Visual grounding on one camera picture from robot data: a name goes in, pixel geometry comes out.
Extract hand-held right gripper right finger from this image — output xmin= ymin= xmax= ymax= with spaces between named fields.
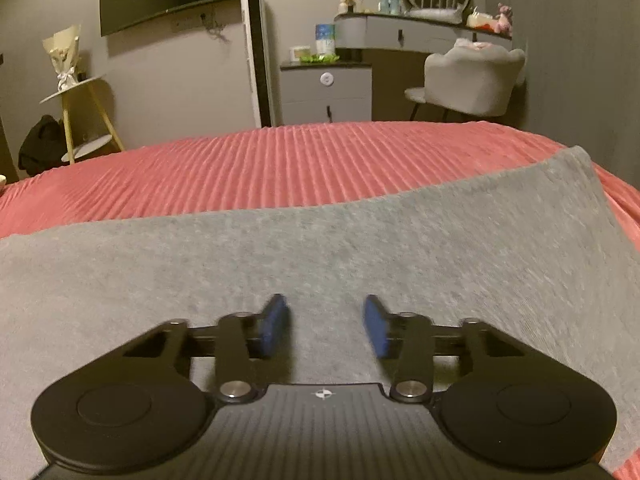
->
xmin=363 ymin=294 xmax=521 ymax=405

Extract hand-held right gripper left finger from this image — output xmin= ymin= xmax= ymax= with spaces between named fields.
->
xmin=122 ymin=294 xmax=292 ymax=405

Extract grey sweat pants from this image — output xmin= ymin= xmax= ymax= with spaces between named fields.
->
xmin=0 ymin=146 xmax=640 ymax=480

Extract pink ribbed bedspread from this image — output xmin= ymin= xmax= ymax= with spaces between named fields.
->
xmin=0 ymin=121 xmax=640 ymax=480

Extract grey drawer cabinet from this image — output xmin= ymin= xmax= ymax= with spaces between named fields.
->
xmin=280 ymin=60 xmax=373 ymax=127

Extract grey upholstered chair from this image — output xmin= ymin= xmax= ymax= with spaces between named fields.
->
xmin=404 ymin=40 xmax=527 ymax=123

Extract white tower air conditioner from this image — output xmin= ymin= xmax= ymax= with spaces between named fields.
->
xmin=239 ymin=0 xmax=277 ymax=128

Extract blue white carton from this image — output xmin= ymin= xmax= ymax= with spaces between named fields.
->
xmin=315 ymin=23 xmax=338 ymax=56

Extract black bag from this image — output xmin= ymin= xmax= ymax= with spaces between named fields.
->
xmin=18 ymin=115 xmax=68 ymax=177

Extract grey vanity desk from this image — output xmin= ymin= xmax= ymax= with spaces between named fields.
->
xmin=334 ymin=11 xmax=513 ymax=122

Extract round side table yellow legs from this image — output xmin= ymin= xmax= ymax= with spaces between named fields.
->
xmin=39 ymin=74 xmax=126 ymax=165

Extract white fluffy cloth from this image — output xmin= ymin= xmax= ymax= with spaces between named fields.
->
xmin=407 ymin=7 xmax=464 ymax=24

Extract orange white container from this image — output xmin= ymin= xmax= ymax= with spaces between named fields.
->
xmin=467 ymin=6 xmax=496 ymax=30

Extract pink plush toy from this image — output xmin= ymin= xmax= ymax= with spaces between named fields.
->
xmin=492 ymin=2 xmax=514 ymax=35

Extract wrapped flower bouquet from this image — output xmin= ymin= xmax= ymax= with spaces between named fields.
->
xmin=41 ymin=24 xmax=83 ymax=93

